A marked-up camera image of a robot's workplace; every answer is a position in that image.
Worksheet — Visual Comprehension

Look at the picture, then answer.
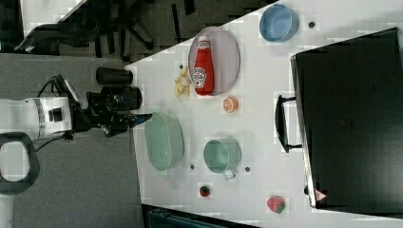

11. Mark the black cylinder post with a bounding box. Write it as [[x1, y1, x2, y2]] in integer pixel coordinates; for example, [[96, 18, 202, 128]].
[[101, 86, 143, 111], [96, 67, 133, 85]]

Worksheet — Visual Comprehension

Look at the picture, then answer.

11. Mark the yellow banana peel toy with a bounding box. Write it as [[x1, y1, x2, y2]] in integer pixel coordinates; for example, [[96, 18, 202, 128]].
[[174, 66, 191, 98]]

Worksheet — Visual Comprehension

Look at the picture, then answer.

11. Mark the orange slice toy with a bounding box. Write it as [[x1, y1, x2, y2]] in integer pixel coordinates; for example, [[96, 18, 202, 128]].
[[222, 96, 239, 113]]

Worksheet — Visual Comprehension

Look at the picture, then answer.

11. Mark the oven door with black handle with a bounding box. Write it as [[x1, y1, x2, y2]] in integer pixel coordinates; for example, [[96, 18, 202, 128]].
[[275, 54, 318, 208]]

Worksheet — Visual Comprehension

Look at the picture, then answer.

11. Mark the blue bowl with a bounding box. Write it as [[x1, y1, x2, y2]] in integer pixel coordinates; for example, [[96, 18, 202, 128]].
[[259, 4, 299, 43]]

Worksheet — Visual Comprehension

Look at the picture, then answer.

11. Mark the green mug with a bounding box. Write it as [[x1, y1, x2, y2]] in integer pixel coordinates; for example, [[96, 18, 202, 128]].
[[203, 137, 241, 181]]

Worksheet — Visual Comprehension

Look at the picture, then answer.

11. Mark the black office chair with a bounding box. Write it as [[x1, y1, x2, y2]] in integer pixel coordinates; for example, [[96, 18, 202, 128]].
[[13, 0, 198, 61]]

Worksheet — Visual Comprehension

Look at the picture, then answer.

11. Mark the red ketchup bottle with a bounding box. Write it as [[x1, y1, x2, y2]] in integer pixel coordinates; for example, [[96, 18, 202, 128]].
[[193, 36, 215, 96]]

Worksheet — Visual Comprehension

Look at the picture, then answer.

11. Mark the grey round plate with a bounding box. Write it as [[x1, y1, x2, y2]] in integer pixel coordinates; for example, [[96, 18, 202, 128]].
[[188, 27, 240, 96]]

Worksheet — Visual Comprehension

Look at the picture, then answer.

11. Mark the large pink strawberry toy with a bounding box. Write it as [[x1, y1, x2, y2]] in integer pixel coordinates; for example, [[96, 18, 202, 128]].
[[266, 196, 285, 214]]

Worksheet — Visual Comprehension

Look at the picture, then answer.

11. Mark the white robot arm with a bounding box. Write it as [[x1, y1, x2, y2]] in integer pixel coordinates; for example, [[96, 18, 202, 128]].
[[1, 96, 152, 141]]

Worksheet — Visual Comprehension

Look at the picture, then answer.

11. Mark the black toaster oven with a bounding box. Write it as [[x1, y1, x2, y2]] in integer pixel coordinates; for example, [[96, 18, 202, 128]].
[[291, 28, 403, 218]]

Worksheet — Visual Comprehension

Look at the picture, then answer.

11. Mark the green colander basket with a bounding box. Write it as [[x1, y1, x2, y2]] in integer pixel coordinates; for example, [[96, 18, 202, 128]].
[[144, 112, 184, 171]]

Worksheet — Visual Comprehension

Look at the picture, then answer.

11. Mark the small red strawberry toy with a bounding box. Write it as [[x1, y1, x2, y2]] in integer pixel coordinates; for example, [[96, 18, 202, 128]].
[[200, 185, 210, 198]]

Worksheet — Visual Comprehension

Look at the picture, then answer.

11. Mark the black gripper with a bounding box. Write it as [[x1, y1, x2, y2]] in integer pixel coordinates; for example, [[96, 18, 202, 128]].
[[73, 92, 152, 138]]

